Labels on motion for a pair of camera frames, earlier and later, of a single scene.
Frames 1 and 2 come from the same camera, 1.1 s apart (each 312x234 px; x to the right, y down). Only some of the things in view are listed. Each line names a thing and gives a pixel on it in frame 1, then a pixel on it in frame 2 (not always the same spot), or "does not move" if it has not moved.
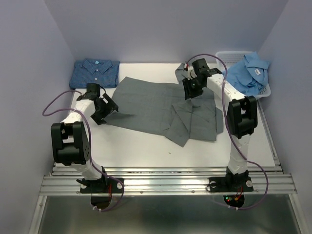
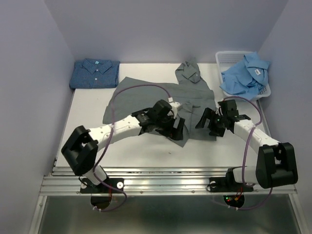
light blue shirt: x=249 y=75 does not move
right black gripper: x=188 y=91 → x=208 y=114
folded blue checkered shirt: x=105 y=72 does not move
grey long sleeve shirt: x=162 y=108 does not move
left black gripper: x=110 y=106 → x=176 y=133
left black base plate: x=106 y=185 does not move
